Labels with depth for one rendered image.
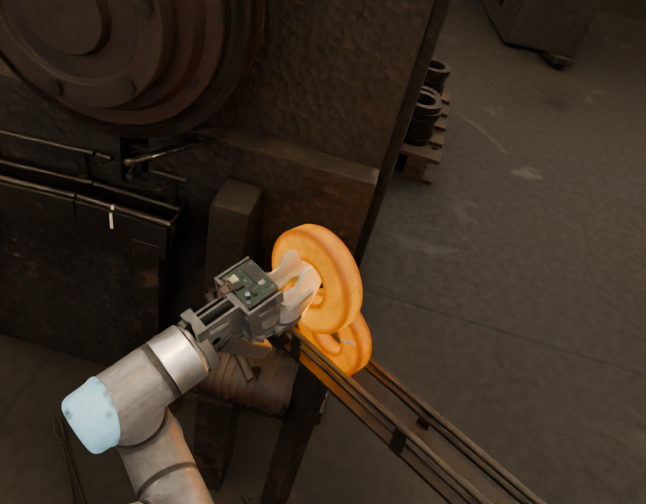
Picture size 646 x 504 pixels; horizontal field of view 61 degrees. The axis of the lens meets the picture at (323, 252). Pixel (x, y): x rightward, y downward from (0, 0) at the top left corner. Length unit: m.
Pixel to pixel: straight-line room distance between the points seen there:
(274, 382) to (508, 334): 1.25
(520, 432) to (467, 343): 0.35
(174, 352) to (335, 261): 0.23
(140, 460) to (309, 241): 0.34
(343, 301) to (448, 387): 1.22
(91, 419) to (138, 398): 0.05
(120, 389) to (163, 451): 0.11
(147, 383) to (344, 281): 0.27
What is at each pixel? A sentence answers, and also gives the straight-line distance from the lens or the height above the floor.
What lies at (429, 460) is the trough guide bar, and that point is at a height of 0.69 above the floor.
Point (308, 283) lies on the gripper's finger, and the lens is 0.73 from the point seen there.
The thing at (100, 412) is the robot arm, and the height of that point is 0.88.
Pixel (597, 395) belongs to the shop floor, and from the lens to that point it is 2.20.
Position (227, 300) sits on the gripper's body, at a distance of 0.66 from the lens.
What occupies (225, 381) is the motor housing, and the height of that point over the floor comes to 0.50.
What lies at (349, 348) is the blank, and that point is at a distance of 0.92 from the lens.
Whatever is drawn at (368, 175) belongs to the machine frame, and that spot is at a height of 0.87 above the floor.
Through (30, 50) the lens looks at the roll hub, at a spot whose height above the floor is 1.04.
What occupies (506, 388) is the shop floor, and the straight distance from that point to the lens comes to 2.01.
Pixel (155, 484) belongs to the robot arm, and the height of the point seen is 0.79.
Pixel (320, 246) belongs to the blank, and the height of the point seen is 0.97.
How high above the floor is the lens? 1.43
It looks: 41 degrees down
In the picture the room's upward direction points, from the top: 15 degrees clockwise
